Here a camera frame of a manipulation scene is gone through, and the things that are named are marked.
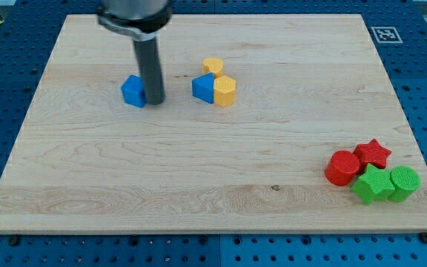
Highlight yellow cylinder block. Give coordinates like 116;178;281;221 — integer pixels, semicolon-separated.
202;57;225;79

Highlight green star block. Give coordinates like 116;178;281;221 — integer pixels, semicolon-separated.
351;164;395;205

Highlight green cylinder block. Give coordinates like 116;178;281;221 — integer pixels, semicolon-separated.
388;165;421;202

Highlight white fiducial marker tag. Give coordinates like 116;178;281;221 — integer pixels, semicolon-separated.
371;26;403;44

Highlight blue cube block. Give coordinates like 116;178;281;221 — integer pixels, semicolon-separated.
121;75;146;108

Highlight red star block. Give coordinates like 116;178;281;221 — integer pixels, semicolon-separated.
353;139;391;172

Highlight blue triangle block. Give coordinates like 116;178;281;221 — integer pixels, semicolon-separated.
191;73;214;104

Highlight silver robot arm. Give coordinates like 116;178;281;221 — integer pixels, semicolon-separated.
95;0;173;105

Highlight wooden board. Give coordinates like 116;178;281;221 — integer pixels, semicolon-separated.
0;14;427;235

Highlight yellow hexagon block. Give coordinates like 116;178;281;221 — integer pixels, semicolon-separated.
213;76;236;107

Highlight red cylinder block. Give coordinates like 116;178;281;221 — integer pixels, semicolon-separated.
325;151;360;186

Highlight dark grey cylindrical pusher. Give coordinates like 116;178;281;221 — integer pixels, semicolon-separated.
133;37;165;105

